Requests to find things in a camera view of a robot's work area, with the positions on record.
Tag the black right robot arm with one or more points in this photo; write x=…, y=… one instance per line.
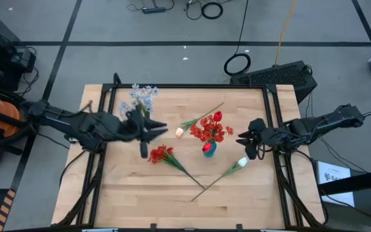
x=317, y=125

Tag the white blossom flower bunch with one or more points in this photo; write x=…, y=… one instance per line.
x=147, y=96
x=124, y=106

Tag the black metal beam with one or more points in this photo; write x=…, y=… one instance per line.
x=359, y=182

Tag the peach cream artificial tulip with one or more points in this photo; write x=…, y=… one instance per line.
x=179, y=132

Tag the black aluminium table frame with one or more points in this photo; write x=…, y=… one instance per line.
x=188, y=86

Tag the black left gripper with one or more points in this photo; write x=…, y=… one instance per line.
x=137, y=130

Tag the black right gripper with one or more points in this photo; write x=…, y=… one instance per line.
x=264, y=137

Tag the red artificial tulip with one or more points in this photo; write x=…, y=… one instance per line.
x=217, y=116
x=206, y=147

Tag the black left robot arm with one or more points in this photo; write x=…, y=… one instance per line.
x=76, y=124

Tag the red blossom flower bunch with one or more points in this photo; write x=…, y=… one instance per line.
x=158, y=154
x=205, y=130

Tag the blue patterned glass vase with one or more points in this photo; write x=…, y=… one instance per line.
x=212, y=152

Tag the white printed sign board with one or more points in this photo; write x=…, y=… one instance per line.
x=333, y=170

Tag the black power strip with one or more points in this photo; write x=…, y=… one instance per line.
x=153, y=10

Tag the white artificial tulip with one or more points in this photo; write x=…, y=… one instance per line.
x=243, y=161

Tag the black perforated computer case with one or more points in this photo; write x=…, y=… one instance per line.
x=275, y=77

